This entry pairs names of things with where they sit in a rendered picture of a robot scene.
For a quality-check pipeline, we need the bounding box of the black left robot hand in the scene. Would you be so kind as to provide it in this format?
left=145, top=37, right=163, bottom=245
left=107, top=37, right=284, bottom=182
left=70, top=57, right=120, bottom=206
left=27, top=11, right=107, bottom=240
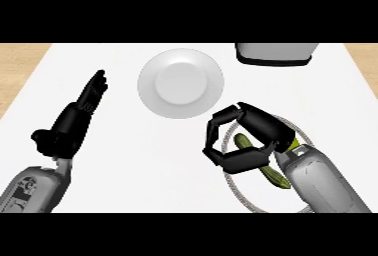
left=30, top=69, right=110, bottom=160

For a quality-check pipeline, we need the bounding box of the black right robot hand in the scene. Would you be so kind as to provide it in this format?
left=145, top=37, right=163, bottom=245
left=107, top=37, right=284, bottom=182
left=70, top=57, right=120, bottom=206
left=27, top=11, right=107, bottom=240
left=203, top=101, right=297, bottom=175

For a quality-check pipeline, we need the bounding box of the green squash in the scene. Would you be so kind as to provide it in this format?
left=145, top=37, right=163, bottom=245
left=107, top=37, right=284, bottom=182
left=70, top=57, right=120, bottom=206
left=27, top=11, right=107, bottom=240
left=232, top=132, right=302, bottom=191

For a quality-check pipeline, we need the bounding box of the white appliance with black base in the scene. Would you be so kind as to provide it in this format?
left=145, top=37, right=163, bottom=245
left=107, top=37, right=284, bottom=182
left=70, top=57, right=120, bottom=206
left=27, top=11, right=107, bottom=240
left=234, top=43, right=321, bottom=67

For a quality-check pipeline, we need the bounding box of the white round plate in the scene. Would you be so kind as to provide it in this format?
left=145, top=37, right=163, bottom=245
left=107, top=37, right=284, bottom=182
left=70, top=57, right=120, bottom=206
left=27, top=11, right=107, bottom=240
left=136, top=48, right=226, bottom=120

